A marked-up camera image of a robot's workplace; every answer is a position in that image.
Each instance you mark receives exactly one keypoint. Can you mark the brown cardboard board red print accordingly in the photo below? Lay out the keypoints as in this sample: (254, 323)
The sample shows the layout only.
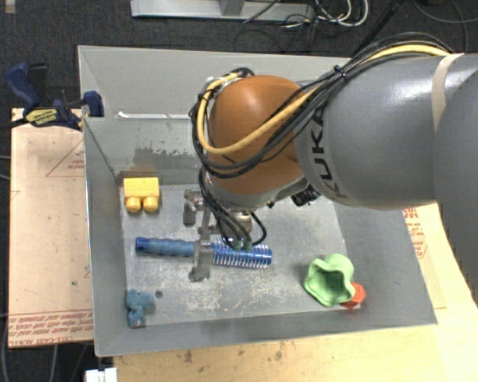
(48, 233)

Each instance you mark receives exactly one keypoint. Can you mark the green wavy cup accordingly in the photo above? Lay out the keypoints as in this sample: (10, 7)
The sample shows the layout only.
(328, 281)

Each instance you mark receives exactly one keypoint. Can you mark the yellow toy building block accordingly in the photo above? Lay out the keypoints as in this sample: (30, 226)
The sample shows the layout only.
(141, 189)

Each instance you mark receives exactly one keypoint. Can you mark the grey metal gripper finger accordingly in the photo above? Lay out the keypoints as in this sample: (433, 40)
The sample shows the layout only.
(202, 259)
(189, 213)

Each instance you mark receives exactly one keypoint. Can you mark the blue-grey toy animal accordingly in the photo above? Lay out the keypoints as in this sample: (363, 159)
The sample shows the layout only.
(139, 302)

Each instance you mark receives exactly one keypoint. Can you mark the blue bristle brush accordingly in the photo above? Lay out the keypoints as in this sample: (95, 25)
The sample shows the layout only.
(163, 248)

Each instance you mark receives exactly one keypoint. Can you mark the grey metal bin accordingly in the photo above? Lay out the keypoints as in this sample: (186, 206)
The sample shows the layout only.
(263, 293)

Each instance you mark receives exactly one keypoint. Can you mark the small orange-red block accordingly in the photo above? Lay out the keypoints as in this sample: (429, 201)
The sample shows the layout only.
(358, 295)

